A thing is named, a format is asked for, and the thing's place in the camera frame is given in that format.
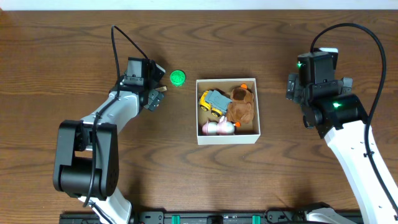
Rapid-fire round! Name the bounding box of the small white rattle drum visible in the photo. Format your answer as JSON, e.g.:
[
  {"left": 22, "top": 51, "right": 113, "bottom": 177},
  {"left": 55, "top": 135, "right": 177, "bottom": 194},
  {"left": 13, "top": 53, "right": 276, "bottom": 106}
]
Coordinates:
[{"left": 155, "top": 86, "right": 167, "bottom": 92}]

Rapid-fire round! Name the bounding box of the green round lid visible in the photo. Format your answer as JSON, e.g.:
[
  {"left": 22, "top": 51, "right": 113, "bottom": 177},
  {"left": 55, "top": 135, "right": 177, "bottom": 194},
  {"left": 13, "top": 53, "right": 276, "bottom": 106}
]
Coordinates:
[{"left": 170, "top": 70, "right": 186, "bottom": 86}]

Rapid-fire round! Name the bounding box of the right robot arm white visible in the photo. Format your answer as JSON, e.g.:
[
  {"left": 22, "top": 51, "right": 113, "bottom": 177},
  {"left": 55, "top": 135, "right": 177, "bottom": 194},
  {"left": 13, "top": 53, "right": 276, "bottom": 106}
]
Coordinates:
[{"left": 301, "top": 78, "right": 397, "bottom": 223}]

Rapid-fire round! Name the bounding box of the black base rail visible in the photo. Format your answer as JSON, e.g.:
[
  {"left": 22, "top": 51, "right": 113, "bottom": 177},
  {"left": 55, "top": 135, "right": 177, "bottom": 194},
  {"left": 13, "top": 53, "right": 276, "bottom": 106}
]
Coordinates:
[{"left": 58, "top": 208, "right": 364, "bottom": 224}]

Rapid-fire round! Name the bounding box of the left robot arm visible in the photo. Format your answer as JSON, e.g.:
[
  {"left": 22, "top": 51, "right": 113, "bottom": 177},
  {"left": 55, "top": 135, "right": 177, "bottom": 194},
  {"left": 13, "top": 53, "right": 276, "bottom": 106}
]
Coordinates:
[{"left": 53, "top": 72, "right": 295, "bottom": 224}]

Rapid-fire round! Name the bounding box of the grey yellow toy truck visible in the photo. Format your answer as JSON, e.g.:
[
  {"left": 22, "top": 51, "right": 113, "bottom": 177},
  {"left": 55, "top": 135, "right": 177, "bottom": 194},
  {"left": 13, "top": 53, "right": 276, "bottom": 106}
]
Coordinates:
[{"left": 198, "top": 90, "right": 232, "bottom": 118}]

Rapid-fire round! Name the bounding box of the pink white duck toy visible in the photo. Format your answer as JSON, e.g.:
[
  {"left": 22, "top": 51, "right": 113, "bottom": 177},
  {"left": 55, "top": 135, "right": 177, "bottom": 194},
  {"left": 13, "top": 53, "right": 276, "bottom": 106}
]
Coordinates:
[{"left": 201, "top": 116, "right": 241, "bottom": 136}]

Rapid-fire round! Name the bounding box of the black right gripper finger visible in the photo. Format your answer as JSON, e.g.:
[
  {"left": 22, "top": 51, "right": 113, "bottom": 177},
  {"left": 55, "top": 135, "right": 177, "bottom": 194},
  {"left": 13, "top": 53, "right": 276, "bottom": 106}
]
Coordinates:
[
  {"left": 338, "top": 77, "right": 353, "bottom": 95},
  {"left": 285, "top": 73, "right": 303, "bottom": 103}
]

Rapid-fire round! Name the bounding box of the brown plush toy with carrot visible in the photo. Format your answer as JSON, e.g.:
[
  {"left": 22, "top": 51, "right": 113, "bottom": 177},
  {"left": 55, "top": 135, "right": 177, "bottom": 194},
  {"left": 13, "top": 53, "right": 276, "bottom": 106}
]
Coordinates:
[{"left": 226, "top": 84, "right": 254, "bottom": 124}]

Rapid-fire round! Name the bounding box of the white cardboard box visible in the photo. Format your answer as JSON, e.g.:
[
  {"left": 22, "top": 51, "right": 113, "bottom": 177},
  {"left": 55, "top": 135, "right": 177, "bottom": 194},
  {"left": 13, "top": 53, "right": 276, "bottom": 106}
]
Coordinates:
[{"left": 196, "top": 78, "right": 261, "bottom": 145}]

